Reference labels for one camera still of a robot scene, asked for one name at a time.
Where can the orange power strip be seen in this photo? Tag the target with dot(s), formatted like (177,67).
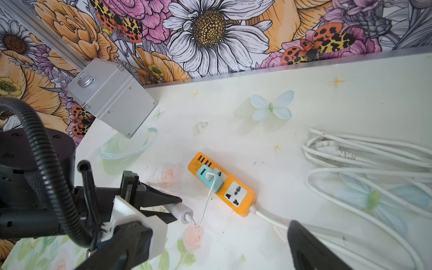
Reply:
(232,191)

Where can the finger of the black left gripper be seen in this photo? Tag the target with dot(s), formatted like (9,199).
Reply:
(147,196)
(167,218)

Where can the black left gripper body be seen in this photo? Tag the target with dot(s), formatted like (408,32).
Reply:
(105,197)

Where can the silver metal case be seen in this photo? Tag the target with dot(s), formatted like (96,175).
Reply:
(110,93)

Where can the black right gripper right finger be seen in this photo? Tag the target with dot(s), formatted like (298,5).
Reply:
(308,253)

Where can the teal USB charger adapter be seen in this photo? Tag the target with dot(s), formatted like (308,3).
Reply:
(211,178)

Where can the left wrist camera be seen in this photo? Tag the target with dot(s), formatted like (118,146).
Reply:
(123,213)

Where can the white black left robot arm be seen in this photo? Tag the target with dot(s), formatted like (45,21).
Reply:
(24,214)

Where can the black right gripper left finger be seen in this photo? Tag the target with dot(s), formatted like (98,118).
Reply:
(128,248)

